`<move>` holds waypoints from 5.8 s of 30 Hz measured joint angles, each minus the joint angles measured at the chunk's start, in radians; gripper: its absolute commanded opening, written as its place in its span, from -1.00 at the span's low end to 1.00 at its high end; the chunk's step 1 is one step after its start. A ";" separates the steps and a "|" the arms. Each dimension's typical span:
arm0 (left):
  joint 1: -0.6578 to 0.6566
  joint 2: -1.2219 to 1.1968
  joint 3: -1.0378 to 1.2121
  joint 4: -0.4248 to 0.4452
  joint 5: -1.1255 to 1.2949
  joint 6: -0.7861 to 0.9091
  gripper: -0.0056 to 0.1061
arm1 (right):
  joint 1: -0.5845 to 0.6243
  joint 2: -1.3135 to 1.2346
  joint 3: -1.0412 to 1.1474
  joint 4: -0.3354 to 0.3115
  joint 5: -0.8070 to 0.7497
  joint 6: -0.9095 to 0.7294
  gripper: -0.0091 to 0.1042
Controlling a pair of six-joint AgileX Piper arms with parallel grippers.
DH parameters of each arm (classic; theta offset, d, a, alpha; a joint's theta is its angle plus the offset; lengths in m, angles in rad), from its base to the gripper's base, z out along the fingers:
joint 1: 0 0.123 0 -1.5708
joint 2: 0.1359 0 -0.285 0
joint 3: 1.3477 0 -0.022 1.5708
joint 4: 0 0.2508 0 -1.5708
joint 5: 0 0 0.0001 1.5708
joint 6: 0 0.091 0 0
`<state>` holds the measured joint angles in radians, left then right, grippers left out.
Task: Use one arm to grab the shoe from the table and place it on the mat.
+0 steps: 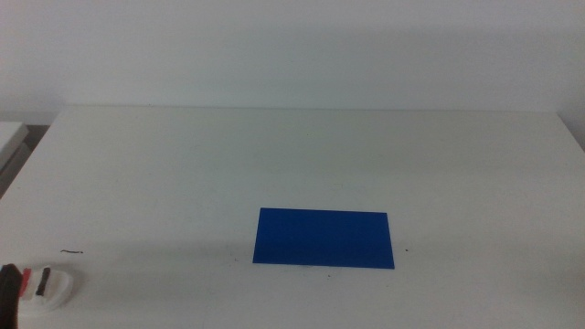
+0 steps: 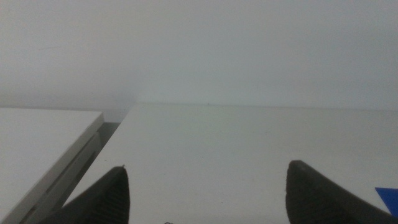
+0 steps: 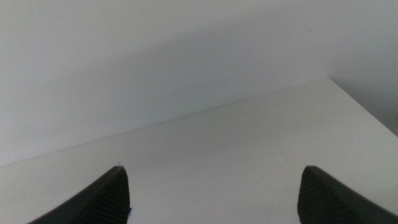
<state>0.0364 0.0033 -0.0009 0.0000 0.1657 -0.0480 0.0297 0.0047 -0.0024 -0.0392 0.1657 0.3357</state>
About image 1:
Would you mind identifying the blue rectangular mat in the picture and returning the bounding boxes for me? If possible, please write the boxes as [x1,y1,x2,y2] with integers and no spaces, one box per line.
[252,207,396,271]

